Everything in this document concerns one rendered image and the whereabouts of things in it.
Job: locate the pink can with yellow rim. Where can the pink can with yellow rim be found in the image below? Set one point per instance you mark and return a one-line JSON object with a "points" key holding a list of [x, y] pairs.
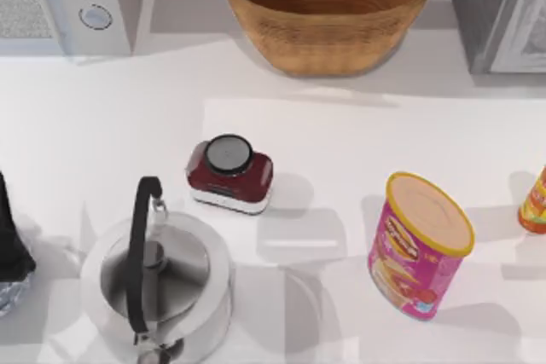
{"points": [[420, 249]]}

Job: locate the orange bottle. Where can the orange bottle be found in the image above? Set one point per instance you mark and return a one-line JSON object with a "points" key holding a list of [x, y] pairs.
{"points": [[535, 206]]}

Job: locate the crumpled silver foil object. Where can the crumpled silver foil object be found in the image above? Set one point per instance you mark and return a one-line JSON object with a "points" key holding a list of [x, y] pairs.
{"points": [[10, 293]]}

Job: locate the brown woven basket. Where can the brown woven basket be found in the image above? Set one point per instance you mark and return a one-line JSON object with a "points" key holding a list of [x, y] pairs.
{"points": [[326, 19]]}

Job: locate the pale microwave oven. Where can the pale microwave oven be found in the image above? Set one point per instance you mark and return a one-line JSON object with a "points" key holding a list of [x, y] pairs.
{"points": [[42, 6]]}

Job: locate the round microwave knob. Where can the round microwave knob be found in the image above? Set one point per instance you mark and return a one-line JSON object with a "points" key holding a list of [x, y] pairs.
{"points": [[96, 16]]}

